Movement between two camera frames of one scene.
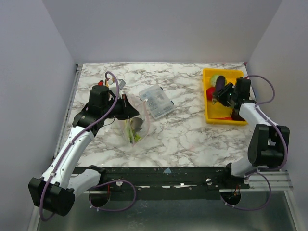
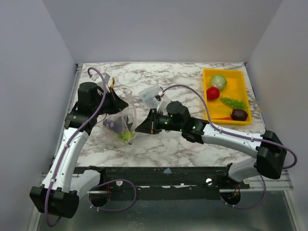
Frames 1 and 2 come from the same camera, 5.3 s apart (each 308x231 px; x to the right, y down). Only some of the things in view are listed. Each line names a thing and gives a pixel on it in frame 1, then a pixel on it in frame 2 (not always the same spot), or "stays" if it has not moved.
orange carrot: x=224 y=118 stays
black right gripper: x=224 y=91 → x=153 y=121
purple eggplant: x=220 y=83 → x=114 y=126
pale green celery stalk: x=133 y=136 → x=126 y=135
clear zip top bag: x=136 y=128 → x=121 y=125
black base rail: x=159 y=183 stays
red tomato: x=209 y=91 stays
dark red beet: x=236 y=117 stays
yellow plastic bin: x=215 y=111 stays
